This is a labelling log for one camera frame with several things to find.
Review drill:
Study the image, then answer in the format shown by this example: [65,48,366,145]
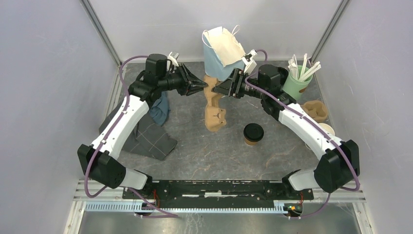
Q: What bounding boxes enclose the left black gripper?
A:
[159,63,208,97]

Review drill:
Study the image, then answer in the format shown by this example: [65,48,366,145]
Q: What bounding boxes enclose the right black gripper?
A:
[212,68,267,99]

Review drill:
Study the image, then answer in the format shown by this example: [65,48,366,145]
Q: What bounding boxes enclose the light blue paper bag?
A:
[202,25,245,81]

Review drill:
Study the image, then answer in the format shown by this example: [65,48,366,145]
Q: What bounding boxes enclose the brown pulp cup carrier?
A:
[204,75,226,132]

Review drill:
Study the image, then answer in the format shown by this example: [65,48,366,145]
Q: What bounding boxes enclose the brown paper coffee cup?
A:
[244,135,263,146]

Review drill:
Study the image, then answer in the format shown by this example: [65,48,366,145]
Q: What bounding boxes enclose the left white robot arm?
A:
[77,53,208,199]

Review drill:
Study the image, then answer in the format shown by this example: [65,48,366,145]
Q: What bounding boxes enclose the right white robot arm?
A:
[212,64,360,199]

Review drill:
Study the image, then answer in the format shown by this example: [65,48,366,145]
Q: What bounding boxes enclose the blue crumpled cloth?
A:
[149,92,170,126]

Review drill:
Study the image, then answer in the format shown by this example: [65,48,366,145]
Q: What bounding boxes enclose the stack of black lids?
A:
[278,67,289,86]

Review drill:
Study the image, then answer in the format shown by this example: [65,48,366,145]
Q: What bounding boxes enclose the green cup holder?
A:
[282,71,313,101]

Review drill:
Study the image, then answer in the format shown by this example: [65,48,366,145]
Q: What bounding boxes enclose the dark grey checked cloth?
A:
[93,96,177,160]

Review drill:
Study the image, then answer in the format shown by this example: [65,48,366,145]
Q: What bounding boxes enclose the white wrapped straws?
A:
[288,54,321,82]

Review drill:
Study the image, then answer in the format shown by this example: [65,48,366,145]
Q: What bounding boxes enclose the stack of paper cups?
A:
[319,123,335,136]

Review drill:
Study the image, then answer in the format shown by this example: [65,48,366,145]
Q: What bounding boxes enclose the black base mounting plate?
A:
[122,180,314,209]

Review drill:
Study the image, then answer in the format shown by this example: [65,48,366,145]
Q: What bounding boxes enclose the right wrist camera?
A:
[242,49,257,75]

